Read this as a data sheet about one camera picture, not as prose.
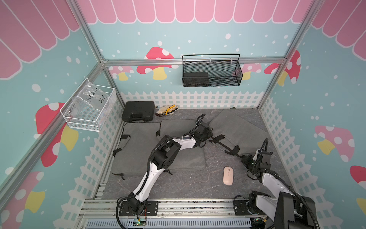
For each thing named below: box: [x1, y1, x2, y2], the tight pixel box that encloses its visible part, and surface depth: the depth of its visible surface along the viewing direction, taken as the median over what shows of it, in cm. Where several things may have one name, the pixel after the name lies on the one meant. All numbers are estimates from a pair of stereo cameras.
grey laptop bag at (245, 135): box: [209, 108, 270, 156], surface depth 105 cm
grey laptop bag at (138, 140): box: [111, 122, 161, 175], surface depth 99 cm
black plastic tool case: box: [121, 100, 155, 123], surface depth 115 cm
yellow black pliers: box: [165, 104, 179, 116], surface depth 122 cm
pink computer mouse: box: [222, 166, 234, 186], surface depth 85 cm
